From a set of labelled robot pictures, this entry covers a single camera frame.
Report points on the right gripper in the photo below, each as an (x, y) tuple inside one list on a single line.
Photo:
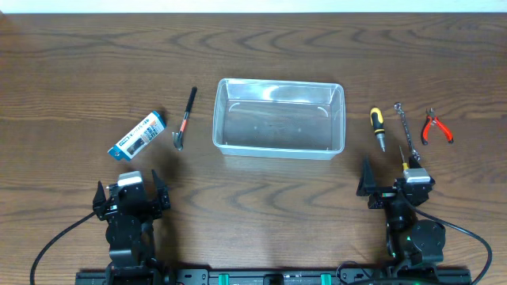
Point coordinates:
[(367, 184)]

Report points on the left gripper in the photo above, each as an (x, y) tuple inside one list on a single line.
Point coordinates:
[(155, 208)]

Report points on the thin black yellow screwdriver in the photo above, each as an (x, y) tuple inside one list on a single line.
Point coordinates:
[(405, 164)]

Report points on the yellow black stubby screwdriver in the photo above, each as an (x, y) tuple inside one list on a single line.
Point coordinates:
[(377, 121)]

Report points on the blue white cardboard box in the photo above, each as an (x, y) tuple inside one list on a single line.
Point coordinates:
[(138, 137)]

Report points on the small black-handled hammer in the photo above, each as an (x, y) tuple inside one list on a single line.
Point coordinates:
[(178, 136)]

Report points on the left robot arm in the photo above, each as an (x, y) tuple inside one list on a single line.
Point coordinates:
[(130, 233)]

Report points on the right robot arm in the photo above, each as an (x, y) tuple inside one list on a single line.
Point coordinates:
[(415, 244)]

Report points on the clear plastic container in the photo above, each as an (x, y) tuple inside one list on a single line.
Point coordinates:
[(279, 119)]

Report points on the silver combination wrench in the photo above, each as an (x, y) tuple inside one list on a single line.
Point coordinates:
[(413, 151)]

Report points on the black mounting rail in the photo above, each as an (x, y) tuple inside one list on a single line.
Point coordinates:
[(205, 277)]

